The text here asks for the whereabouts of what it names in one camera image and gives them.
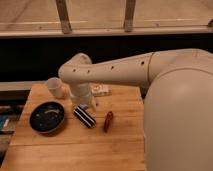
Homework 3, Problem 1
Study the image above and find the white plastic cup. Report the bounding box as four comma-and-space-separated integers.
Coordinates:
45, 77, 65, 99

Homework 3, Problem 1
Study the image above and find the wooden window post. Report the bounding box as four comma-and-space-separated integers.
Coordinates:
56, 0, 72, 34
123, 0, 136, 32

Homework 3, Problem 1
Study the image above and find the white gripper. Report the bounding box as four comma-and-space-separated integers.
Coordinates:
70, 83, 94, 107

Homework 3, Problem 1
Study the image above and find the light blue sponge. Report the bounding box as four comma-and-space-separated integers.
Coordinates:
79, 104, 89, 110

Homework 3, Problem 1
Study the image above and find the dark blue bowl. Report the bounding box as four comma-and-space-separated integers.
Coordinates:
29, 101, 65, 134

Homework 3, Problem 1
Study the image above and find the black white striped block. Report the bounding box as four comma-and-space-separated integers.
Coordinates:
73, 106, 96, 128

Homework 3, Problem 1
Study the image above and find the left wooden window post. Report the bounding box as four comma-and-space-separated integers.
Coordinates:
56, 0, 72, 34

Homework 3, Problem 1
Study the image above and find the right wooden window post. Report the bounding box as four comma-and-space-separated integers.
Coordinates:
123, 0, 136, 32

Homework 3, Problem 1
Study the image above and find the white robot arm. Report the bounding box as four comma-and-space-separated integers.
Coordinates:
58, 49, 213, 171

